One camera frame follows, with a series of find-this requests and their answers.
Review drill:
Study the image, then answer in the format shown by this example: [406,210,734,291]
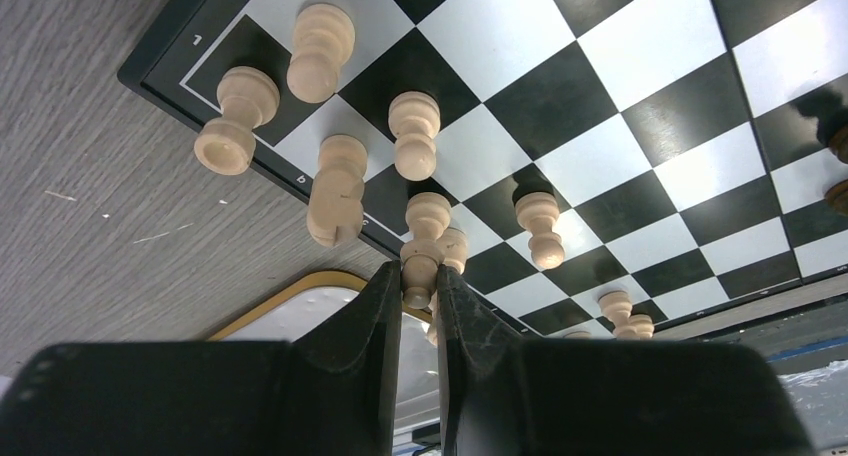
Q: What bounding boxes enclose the light knight on board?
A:
[306,134,368,248]

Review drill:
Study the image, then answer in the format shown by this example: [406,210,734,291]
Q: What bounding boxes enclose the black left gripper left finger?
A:
[1,261,402,455]

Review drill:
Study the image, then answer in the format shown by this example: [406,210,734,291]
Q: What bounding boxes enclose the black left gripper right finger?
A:
[435,265,812,455]

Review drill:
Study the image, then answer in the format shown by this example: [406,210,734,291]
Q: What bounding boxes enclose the silver tin lid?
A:
[210,270,439,433]

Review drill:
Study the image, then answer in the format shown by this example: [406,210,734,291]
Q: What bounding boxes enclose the light pawn on board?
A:
[388,91,441,181]
[286,3,355,104]
[515,192,565,270]

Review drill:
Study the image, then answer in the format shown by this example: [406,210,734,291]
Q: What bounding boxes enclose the black and white chessboard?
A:
[118,0,847,336]

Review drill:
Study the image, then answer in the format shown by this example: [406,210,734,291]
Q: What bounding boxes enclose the light rook on board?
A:
[194,66,281,176]

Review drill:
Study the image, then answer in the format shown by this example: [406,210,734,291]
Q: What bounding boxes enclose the light pawn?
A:
[286,3,355,104]
[400,192,451,309]
[515,192,565,270]
[388,91,441,181]

